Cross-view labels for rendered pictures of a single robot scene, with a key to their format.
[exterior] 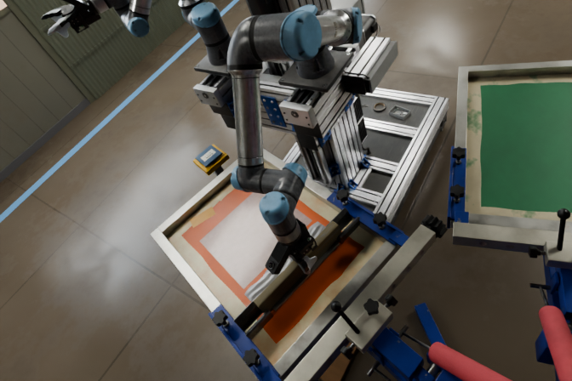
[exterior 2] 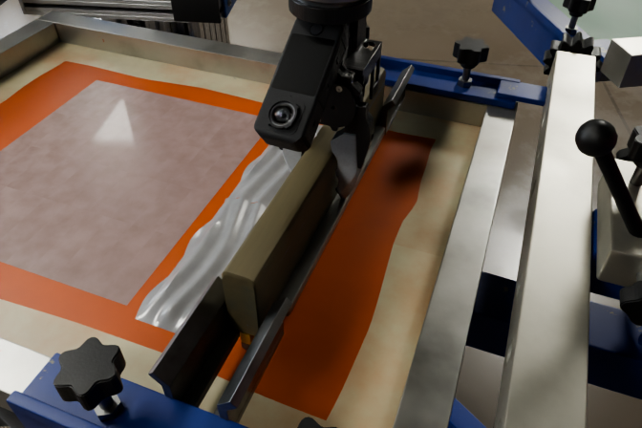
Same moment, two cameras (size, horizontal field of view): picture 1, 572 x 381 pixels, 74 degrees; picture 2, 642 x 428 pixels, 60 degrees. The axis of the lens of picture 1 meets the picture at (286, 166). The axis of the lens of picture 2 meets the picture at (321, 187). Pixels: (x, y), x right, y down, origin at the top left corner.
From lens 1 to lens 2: 88 cm
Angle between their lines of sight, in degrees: 32
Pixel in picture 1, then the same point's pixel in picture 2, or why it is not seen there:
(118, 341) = not seen: outside the picture
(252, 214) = (88, 137)
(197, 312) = not seen: outside the picture
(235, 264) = (69, 252)
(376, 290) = (571, 162)
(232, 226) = (27, 170)
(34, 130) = not seen: outside the picture
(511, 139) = not seen: outside the picture
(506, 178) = (601, 16)
